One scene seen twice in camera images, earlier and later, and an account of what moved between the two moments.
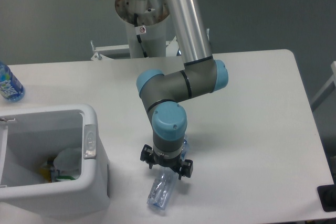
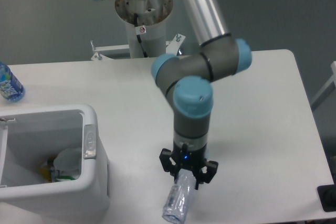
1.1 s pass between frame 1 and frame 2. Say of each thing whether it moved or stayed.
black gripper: moved
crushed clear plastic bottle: moved
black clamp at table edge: stayed
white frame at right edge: stayed
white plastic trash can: stayed
